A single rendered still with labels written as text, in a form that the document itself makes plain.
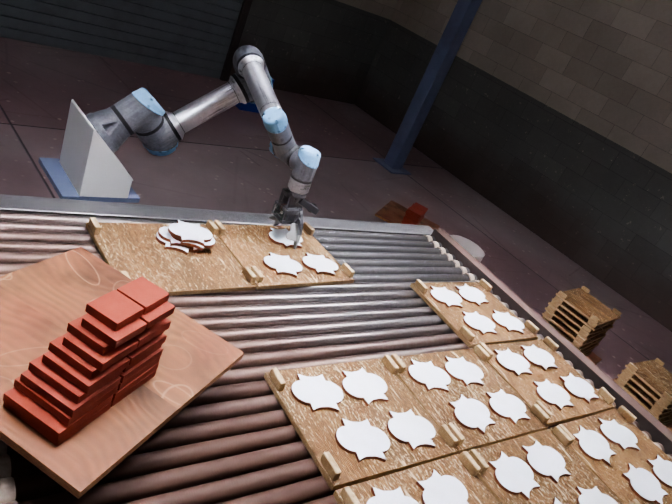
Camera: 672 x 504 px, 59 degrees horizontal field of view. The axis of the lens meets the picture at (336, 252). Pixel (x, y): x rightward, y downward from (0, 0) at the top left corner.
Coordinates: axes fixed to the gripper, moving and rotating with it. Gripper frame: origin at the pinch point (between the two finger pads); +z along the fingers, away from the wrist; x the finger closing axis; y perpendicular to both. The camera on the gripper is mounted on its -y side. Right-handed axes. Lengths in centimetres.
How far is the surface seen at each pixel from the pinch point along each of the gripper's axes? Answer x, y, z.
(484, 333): 61, -51, 3
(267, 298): 29.4, 24.2, 1.4
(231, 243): 2.4, 23.7, -0.5
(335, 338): 50, 12, 2
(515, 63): -279, -480, -26
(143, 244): 3, 54, -2
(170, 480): 81, 77, -2
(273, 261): 14.7, 14.3, -1.2
